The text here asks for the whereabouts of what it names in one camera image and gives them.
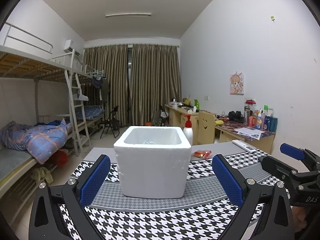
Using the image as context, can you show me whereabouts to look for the person right hand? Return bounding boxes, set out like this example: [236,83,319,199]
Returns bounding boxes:
[291,206,319,239]

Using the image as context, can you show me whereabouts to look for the white remote control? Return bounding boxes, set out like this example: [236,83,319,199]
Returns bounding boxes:
[232,140,257,153]

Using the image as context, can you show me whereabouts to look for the red orange snack packet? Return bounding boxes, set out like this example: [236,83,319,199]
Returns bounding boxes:
[193,150,212,159]

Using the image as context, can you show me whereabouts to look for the white papers on desk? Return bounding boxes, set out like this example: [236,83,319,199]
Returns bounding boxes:
[234,127,268,140]

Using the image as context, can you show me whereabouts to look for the houndstooth table mat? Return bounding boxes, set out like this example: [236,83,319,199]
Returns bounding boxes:
[57,147,296,240]

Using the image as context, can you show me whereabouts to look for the black folding chair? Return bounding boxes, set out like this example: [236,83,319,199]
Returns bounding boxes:
[100,106,120,138]

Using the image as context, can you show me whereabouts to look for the white styrofoam box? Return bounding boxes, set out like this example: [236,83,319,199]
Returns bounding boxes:
[113,126,191,199]

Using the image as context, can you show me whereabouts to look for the toiletry bottles cluster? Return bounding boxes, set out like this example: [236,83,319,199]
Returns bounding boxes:
[243,99,278,133]

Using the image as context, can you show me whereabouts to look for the wooden desk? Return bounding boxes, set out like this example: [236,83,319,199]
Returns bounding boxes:
[164,105,276,154]

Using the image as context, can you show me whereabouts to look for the wooden smiley chair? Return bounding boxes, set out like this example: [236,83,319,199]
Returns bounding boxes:
[197,111,215,145]

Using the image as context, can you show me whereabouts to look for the white pump lotion bottle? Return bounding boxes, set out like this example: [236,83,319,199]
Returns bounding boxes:
[183,114,193,146]

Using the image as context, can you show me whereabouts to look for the blue plaid quilt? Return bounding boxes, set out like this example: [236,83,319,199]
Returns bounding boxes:
[1,120,72,164]

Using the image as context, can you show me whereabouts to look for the brown window curtains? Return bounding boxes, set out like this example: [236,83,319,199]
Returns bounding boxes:
[82,44,182,126]

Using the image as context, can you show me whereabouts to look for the metal bunk bed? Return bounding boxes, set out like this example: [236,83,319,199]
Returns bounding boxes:
[1,23,102,194]

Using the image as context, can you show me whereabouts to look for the ceiling tube light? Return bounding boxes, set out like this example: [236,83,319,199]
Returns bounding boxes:
[105,12,152,18]

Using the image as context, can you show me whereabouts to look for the anime girl wall poster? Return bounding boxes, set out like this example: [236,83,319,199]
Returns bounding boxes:
[229,72,244,95]

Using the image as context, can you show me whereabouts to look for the wall air conditioner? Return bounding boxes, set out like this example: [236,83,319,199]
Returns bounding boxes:
[63,40,81,56]

